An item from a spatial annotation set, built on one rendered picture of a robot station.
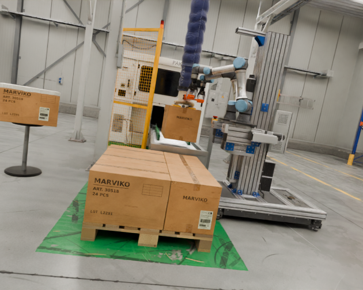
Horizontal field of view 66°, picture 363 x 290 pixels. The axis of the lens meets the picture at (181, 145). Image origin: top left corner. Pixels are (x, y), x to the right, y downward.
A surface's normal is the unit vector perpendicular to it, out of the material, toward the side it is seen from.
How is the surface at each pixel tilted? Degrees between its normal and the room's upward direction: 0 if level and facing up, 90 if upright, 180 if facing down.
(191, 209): 90
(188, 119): 90
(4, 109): 90
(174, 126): 90
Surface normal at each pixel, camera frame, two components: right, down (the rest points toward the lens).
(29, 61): 0.11, 0.15
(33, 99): 0.45, 0.20
